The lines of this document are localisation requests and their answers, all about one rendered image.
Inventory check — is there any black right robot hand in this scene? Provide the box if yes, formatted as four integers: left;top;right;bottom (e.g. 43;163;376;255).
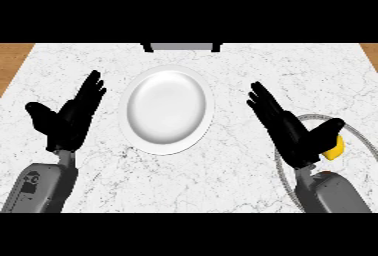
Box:
246;81;348;170

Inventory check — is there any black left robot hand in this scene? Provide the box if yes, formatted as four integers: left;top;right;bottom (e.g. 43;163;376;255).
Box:
24;69;108;153

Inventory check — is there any yellow lemon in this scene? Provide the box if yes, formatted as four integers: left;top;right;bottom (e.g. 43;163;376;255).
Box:
321;134;346;162

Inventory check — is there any white oval plate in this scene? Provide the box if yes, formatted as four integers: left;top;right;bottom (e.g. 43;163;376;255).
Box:
119;64;218;156

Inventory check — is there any grey and black appliance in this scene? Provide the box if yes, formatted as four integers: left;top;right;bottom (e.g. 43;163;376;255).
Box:
141;42;224;54

